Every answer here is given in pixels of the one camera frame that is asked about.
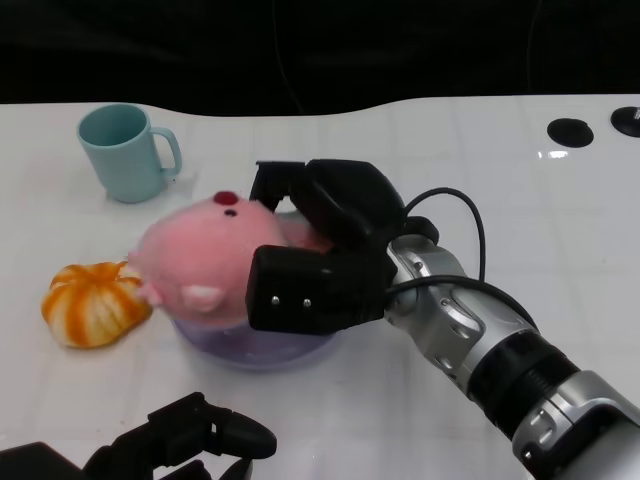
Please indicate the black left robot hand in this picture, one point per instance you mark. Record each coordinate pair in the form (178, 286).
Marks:
(175, 435)

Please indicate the black backdrop cloth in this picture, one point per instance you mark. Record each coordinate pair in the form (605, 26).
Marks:
(200, 50)

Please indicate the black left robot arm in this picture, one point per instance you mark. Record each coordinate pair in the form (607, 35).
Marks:
(35, 462)

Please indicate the orange white striped plush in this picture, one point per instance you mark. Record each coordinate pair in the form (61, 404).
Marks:
(90, 305)

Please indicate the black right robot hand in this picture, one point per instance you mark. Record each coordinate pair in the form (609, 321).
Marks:
(340, 280)

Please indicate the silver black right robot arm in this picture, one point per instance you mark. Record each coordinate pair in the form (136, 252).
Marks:
(500, 350)

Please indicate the black table grommet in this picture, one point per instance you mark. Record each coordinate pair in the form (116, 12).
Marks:
(570, 132)
(628, 120)

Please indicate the pink plush pig doll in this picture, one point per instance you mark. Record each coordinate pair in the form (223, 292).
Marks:
(200, 255)

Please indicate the purple plastic plate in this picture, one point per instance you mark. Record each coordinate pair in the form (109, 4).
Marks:
(260, 352)

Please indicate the teal plastic mug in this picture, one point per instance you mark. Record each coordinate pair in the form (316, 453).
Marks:
(125, 160)

